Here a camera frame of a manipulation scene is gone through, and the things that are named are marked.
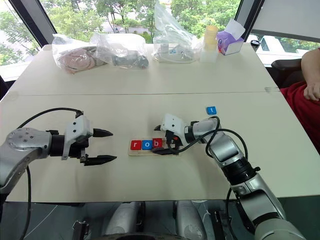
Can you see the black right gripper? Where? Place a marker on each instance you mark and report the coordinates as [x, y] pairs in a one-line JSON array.
[[173, 140]]

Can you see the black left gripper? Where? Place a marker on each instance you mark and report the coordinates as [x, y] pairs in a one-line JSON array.
[[81, 148]]

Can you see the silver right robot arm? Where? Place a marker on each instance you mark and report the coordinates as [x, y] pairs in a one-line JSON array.
[[250, 185]]

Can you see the bare person forearm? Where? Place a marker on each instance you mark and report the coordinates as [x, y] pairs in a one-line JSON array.
[[311, 67]]

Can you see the red letter b block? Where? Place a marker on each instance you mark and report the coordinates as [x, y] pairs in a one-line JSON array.
[[156, 143]]

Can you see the blue letter o block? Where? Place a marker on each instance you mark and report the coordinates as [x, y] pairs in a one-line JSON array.
[[146, 144]]

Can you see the wooden letter tray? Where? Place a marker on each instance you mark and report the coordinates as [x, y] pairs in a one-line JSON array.
[[140, 153]]

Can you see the red letter r block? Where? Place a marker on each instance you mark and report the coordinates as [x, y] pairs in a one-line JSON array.
[[136, 145]]

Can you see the blue letter t block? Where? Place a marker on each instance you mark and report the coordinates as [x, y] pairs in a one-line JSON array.
[[211, 110]]

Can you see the silver robot leg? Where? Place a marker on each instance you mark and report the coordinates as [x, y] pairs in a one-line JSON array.
[[188, 220], [123, 217]]

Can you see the bare person hand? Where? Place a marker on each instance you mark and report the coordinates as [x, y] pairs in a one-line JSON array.
[[312, 92]]

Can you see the plastic bag with pink cloth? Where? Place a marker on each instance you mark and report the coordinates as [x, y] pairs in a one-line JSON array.
[[75, 58]]

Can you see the plastic bag with grey object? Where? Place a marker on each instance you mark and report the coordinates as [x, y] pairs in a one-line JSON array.
[[125, 53]]

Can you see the white plastic box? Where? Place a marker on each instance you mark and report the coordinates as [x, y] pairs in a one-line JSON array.
[[208, 56]]

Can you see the plastic bag with white parts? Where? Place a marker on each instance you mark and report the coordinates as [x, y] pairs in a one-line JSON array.
[[172, 42]]

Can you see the stack of yellow cups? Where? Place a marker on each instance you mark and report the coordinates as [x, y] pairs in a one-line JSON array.
[[210, 37]]

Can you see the purple tissue box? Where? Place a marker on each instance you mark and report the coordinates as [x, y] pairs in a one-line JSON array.
[[231, 42]]

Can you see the clear tape piece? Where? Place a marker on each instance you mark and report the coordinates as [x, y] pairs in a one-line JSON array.
[[272, 89]]

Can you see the small black round object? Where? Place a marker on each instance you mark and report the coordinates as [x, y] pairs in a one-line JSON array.
[[255, 43]]

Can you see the black chair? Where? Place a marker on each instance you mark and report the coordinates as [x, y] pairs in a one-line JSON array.
[[287, 71]]

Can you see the red person garment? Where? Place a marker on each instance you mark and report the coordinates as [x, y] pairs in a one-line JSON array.
[[303, 115]]

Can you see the white roller blind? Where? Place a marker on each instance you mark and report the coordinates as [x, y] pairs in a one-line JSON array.
[[287, 16]]

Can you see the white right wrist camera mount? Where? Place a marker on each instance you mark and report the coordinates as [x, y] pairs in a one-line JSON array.
[[172, 123]]

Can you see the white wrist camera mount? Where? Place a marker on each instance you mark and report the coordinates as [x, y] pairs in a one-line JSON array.
[[77, 128], [172, 123]]

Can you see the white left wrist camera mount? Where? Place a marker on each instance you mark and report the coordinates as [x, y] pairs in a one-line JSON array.
[[77, 128]]

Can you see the dark window frame pillar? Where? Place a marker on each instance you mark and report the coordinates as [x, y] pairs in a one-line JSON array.
[[247, 17], [35, 22]]

